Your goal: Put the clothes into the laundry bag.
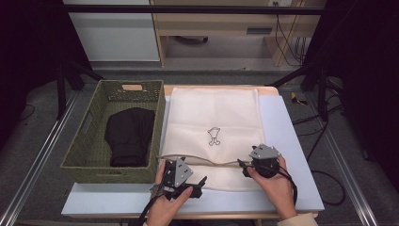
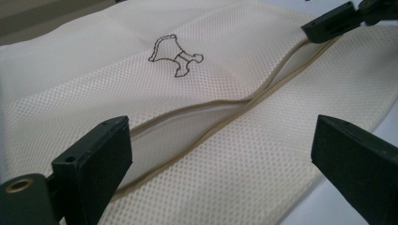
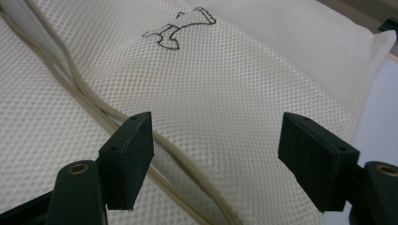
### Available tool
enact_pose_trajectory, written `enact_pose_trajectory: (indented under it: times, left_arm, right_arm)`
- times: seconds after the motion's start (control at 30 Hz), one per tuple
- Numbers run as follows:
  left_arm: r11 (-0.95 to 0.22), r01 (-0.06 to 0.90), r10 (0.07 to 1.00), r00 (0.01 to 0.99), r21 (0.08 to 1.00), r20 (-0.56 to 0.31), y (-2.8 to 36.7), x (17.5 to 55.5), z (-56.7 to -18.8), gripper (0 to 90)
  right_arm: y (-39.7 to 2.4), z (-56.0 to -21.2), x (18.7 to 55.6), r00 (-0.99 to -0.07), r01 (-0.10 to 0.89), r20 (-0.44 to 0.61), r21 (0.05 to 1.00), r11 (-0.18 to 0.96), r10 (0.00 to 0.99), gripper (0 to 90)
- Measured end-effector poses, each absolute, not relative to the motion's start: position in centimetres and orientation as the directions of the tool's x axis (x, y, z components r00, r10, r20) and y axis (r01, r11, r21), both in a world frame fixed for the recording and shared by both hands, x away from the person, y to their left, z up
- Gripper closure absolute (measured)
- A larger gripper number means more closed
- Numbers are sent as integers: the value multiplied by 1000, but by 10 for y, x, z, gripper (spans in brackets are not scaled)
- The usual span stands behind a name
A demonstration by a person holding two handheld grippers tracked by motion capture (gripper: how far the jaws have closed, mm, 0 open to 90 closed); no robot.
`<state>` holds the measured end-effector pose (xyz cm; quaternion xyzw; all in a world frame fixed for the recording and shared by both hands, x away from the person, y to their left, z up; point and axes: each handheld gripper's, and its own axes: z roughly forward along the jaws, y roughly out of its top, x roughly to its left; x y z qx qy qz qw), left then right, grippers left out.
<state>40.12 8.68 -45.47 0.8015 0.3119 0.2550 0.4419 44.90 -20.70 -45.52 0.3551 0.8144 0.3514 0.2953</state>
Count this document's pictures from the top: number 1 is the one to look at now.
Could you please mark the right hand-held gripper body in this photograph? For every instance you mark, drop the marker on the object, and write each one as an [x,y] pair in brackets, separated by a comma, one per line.
[265,157]

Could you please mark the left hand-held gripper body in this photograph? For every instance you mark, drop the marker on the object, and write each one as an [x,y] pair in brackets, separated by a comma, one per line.
[181,172]

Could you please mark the black garment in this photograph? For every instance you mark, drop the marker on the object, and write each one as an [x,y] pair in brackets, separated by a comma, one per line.
[130,135]

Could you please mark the green woven basket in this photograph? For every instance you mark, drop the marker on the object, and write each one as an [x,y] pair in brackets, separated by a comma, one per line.
[94,150]

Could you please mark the person's right hand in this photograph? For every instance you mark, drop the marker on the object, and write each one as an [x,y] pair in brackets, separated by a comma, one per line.
[279,191]

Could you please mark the person's left hand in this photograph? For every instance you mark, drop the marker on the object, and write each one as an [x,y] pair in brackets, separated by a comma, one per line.
[163,210]

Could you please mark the yellow and black tool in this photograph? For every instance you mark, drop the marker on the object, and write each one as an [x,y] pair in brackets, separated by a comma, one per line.
[295,99]

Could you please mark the black metal stand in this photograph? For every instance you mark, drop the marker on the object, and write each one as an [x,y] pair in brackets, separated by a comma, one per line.
[321,94]
[62,91]

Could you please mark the wooden desk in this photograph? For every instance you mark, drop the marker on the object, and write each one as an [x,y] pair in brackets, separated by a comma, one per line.
[219,23]

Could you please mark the white cabinet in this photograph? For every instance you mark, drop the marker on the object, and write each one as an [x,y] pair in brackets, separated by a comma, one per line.
[116,34]

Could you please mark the black horizontal bar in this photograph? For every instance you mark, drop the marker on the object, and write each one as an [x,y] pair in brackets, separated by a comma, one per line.
[188,9]

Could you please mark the aluminium rail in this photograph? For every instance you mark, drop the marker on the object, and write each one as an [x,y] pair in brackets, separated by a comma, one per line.
[34,169]
[345,163]

